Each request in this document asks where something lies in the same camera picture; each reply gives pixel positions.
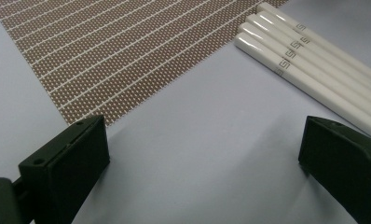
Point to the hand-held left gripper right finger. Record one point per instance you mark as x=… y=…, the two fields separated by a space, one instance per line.
x=345 y=161

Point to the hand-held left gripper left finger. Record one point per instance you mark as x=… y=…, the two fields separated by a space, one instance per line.
x=68 y=165

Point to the brown striped woven placemat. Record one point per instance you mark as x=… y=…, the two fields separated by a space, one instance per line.
x=112 y=46

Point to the white chopstick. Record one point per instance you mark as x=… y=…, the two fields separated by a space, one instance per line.
x=329 y=49
x=329 y=60
x=329 y=71
x=329 y=97
x=329 y=82

